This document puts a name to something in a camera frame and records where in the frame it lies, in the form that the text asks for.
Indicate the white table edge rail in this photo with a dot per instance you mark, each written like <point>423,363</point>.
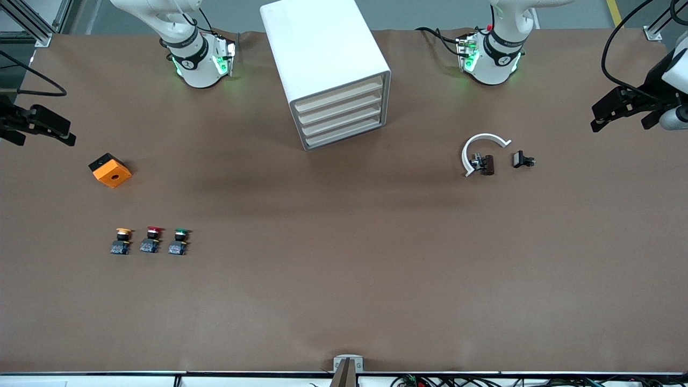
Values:
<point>107,379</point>

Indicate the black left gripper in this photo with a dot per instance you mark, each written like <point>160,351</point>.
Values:
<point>651,90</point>

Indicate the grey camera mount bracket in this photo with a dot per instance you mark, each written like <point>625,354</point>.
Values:
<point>348,361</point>

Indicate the green push button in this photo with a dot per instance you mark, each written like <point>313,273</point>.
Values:
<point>181,233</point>

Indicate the brown table mat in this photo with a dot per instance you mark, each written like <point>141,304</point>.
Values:
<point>344,269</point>

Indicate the small black clip part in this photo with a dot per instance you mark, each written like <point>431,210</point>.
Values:
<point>519,159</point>

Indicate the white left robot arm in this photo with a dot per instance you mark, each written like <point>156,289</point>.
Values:
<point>500,67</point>

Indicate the aluminium frame post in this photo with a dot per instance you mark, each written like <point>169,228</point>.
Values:
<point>37,24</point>
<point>658,29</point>

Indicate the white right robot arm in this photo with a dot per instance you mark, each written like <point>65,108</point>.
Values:
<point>196,64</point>

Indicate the red push button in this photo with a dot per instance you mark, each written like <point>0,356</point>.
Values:
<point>153,232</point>

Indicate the black connector with metal clip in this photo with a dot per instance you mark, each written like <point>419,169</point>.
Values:
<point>486,164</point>

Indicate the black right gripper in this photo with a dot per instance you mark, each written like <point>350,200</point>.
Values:
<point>6,121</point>

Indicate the orange button box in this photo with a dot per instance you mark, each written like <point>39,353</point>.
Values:
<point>114,174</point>

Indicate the yellow push button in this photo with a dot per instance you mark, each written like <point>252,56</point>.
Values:
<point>123,233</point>

